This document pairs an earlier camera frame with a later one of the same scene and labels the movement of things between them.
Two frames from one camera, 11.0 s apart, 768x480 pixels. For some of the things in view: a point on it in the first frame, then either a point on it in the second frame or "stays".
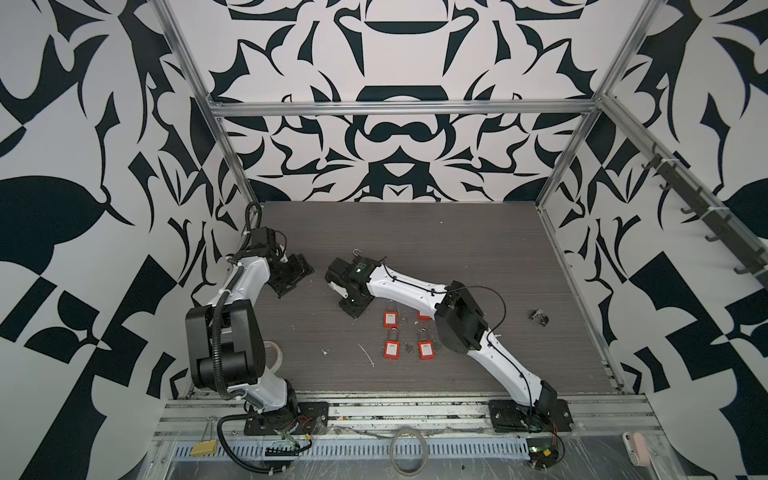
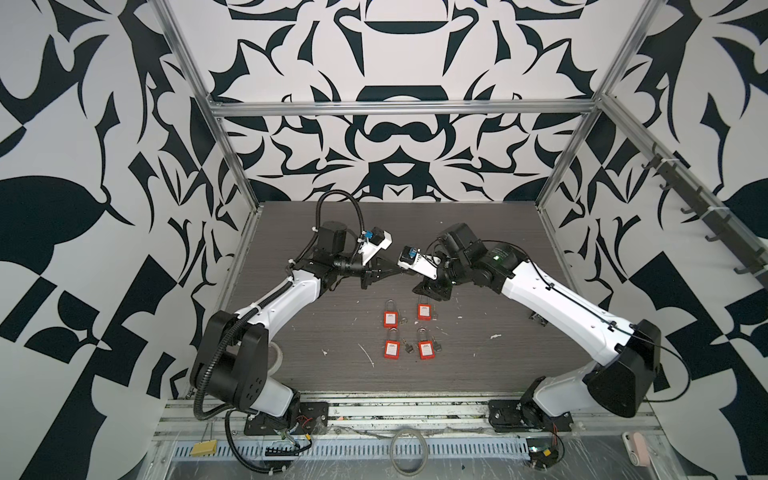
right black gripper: [352, 312] to [430, 287]
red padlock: [426, 348] stays
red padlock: [391, 318] stays
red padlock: [392, 348] stays
